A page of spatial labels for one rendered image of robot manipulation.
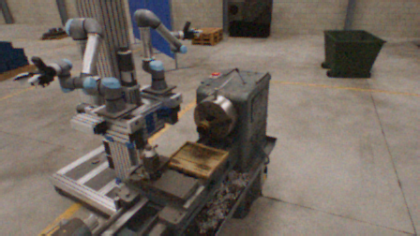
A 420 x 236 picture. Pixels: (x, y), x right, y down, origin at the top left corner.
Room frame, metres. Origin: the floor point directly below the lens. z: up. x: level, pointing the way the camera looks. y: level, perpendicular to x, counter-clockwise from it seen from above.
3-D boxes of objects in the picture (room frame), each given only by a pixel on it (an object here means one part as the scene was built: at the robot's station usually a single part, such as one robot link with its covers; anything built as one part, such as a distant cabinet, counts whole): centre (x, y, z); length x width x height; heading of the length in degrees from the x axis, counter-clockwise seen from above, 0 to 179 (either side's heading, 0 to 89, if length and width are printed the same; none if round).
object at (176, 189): (1.24, 0.33, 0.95); 0.43 x 0.17 x 0.05; 60
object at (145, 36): (2.36, 0.57, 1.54); 0.15 x 0.12 x 0.55; 38
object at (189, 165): (1.54, 0.14, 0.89); 0.36 x 0.30 x 0.04; 60
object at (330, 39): (6.02, -3.09, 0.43); 1.34 x 0.94 x 0.85; 169
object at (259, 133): (2.13, -0.18, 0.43); 0.60 x 0.48 x 0.86; 150
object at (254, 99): (2.13, -0.18, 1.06); 0.59 x 0.48 x 0.39; 150
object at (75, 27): (1.85, 0.87, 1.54); 0.15 x 0.12 x 0.55; 80
